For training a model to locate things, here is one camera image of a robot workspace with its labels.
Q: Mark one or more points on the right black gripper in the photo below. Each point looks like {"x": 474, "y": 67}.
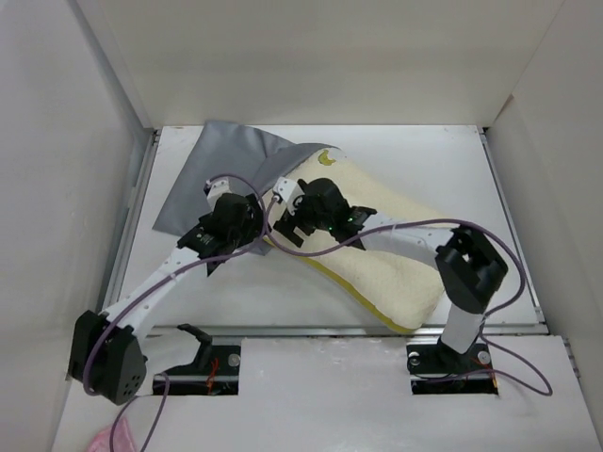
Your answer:
{"x": 286, "y": 227}

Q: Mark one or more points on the grey pillowcase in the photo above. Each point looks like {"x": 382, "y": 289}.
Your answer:
{"x": 248, "y": 159}

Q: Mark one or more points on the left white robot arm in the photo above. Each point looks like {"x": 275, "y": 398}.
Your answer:
{"x": 107, "y": 354}

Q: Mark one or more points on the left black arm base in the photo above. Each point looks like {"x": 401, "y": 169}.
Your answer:
{"x": 189, "y": 362}

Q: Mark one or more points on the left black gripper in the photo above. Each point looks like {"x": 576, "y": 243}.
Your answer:
{"x": 252, "y": 225}

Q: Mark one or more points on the pink cloth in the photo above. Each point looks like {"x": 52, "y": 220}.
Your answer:
{"x": 113, "y": 438}

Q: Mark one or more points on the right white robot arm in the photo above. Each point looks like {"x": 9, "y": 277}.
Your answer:
{"x": 470, "y": 268}

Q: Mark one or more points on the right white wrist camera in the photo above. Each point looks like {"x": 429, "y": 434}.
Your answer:
{"x": 286, "y": 190}

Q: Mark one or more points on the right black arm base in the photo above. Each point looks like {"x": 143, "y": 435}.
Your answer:
{"x": 436, "y": 369}

